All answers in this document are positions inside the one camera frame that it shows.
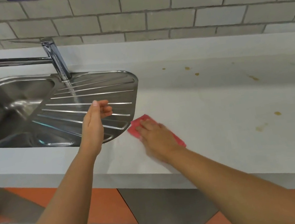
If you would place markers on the person's left hand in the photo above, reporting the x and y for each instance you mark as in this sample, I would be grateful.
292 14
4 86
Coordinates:
93 128

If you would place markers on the person's right hand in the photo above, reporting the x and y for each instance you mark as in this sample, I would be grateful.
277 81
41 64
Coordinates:
158 142

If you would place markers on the pink cloth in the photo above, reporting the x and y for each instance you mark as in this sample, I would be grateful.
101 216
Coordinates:
135 125

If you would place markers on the person's right forearm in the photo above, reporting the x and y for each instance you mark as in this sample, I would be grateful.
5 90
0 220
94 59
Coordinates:
248 192

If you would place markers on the person's left forearm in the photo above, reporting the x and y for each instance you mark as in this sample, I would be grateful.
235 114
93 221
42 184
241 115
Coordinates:
52 216

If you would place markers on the white countertop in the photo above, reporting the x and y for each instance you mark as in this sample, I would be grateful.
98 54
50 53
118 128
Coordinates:
238 134

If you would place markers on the grey metal object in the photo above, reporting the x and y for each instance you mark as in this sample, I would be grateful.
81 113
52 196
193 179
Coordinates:
23 108

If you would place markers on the chrome sink faucet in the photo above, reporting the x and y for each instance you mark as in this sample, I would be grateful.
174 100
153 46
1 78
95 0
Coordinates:
55 58

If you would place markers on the orange cabinet front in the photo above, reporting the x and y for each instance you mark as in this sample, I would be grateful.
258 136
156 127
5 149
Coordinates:
107 207

